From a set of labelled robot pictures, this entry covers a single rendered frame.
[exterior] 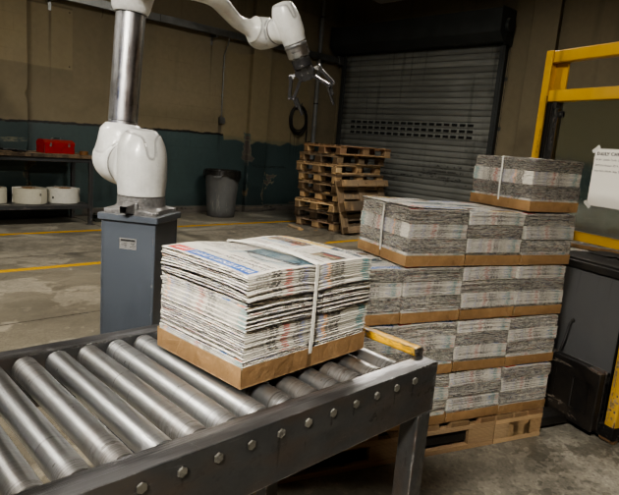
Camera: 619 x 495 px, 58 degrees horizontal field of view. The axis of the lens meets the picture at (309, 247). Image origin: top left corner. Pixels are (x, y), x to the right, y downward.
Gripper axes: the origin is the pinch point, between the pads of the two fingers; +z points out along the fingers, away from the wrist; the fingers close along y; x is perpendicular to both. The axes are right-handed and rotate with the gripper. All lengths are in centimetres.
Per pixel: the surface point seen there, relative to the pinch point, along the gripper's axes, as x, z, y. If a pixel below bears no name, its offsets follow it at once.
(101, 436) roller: -169, 7, -20
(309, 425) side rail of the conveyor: -153, 26, 5
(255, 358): -145, 15, -3
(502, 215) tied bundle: -10, 64, 60
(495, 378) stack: -26, 133, 40
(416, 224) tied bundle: -31, 49, 27
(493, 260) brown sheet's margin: -16, 80, 52
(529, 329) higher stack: -13, 120, 60
